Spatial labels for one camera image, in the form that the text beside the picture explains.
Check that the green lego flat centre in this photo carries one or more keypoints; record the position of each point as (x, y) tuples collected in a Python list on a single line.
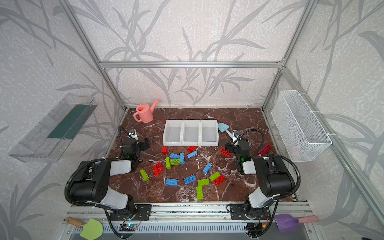
[(174, 162)]

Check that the light blue toy shovel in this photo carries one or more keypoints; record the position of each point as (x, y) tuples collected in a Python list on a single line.
[(225, 128)]

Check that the circuit board with led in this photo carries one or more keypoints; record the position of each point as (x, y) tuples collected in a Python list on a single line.
[(129, 227)]

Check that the purple scoop pink handle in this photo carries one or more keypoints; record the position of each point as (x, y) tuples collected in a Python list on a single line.
[(287, 223)]

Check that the green spatula wooden handle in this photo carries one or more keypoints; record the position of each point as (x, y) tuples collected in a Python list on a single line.
[(91, 230)]

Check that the green lego right tilted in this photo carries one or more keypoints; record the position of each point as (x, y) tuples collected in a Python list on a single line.
[(214, 176)]

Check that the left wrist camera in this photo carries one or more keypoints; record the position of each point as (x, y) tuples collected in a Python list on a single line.
[(133, 134)]

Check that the pink watering can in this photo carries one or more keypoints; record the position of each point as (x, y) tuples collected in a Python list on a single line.
[(144, 112)]

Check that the red tool right side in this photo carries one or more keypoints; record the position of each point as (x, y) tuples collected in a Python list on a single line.
[(265, 150)]

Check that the white three-compartment bin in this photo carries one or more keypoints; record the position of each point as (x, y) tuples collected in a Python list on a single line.
[(191, 133)]

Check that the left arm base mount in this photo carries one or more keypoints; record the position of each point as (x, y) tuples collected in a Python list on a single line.
[(141, 212)]

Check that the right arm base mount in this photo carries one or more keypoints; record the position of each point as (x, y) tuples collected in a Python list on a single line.
[(246, 212)]

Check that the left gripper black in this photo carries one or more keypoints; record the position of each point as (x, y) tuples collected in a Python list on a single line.
[(141, 144)]

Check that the green lego lower middle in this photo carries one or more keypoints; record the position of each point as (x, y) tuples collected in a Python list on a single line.
[(203, 182)]

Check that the blue lego upright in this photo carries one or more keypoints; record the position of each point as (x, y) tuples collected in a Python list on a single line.
[(182, 158)]

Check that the red lego pair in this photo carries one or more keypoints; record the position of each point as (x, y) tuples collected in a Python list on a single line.
[(158, 169)]

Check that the green lego upright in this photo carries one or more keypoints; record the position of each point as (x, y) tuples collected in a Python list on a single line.
[(168, 165), (200, 195)]

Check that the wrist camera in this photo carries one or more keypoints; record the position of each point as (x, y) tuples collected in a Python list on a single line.
[(133, 134), (236, 135)]

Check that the clear plastic wall shelf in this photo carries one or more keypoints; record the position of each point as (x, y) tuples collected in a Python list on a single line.
[(50, 138)]

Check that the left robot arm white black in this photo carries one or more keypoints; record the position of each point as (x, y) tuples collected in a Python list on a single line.
[(88, 186)]

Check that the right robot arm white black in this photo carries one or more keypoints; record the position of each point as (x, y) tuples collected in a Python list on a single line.
[(278, 178)]

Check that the green lego far left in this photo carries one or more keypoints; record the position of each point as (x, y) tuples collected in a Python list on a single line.
[(144, 175)]

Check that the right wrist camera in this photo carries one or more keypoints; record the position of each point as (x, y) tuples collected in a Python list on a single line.
[(236, 135)]

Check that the green lego bottom upright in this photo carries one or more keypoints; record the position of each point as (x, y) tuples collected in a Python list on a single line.
[(200, 195)]

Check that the blue lego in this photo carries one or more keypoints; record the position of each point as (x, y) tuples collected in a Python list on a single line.
[(190, 179), (207, 168), (171, 182), (191, 155), (174, 156), (182, 158)]

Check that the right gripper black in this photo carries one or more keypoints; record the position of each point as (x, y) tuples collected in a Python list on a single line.
[(231, 146)]

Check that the white wire mesh basket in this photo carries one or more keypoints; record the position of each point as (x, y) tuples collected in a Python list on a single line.
[(301, 132)]

